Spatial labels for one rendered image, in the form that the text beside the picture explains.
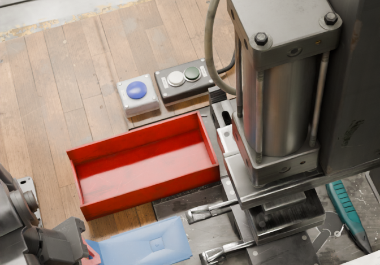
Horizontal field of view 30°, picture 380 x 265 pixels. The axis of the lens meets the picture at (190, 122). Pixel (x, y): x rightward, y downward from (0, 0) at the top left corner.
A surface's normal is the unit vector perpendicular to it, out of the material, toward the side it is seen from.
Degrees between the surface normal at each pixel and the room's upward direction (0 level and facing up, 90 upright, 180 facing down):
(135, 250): 1
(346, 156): 90
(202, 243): 0
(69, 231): 31
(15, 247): 5
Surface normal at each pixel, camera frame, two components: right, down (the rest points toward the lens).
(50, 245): 0.78, -0.50
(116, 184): -0.07, -0.52
